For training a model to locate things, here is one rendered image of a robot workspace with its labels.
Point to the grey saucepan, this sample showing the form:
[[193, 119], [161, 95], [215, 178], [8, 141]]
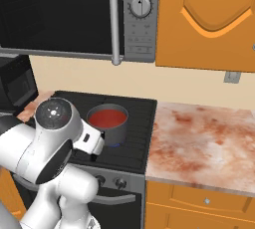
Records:
[[116, 133]]

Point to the red marinara sauce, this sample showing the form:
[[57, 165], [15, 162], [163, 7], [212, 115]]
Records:
[[107, 118]]

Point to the grey and black microwave oven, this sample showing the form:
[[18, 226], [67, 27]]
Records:
[[59, 14]]

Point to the orange drawer front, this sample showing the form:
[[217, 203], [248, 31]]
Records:
[[186, 196]]

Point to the white microwave dial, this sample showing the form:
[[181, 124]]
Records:
[[140, 6]]

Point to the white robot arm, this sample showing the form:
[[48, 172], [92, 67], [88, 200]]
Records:
[[50, 146]]

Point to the black stove knob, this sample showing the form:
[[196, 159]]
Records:
[[101, 180], [120, 183]]

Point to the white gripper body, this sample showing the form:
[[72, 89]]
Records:
[[99, 141]]

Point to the silver cupboard door knob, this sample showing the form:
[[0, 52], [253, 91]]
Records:
[[253, 47]]

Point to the orange base cupboard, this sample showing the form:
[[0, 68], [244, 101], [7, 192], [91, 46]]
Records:
[[10, 193]]

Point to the black toaster oven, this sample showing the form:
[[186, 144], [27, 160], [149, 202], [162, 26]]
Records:
[[16, 83]]

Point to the orange base cupboard door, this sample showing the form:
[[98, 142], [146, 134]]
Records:
[[186, 219]]

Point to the black stove with oven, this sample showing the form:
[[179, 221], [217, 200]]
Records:
[[139, 133]]

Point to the orange wall cupboard door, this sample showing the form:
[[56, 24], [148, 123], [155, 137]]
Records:
[[205, 20]]

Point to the grey wall socket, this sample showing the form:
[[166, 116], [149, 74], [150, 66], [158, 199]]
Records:
[[231, 77]]

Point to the silver drawer knob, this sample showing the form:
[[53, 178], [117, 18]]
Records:
[[206, 201]]

